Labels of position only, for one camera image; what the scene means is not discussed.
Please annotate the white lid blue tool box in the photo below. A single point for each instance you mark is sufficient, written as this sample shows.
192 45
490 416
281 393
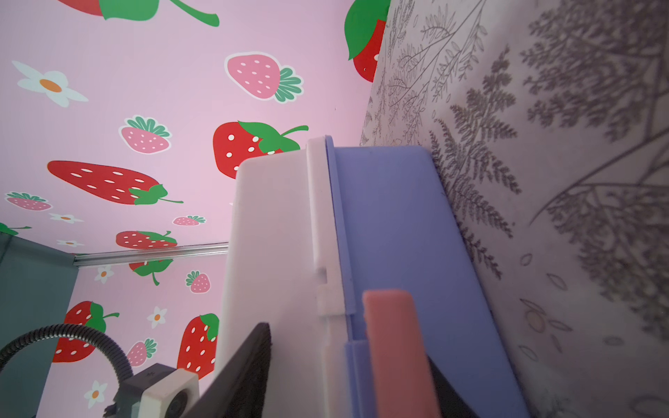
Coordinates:
313 231

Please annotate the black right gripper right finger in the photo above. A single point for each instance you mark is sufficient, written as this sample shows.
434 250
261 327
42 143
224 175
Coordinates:
449 392

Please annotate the aluminium corner frame post left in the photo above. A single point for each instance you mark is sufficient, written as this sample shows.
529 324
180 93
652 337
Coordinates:
131 256

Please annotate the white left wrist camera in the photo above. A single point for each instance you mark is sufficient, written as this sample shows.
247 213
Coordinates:
156 392

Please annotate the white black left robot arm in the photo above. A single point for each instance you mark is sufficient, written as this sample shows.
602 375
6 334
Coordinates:
73 340

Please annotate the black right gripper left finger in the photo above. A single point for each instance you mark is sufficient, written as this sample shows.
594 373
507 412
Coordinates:
239 390

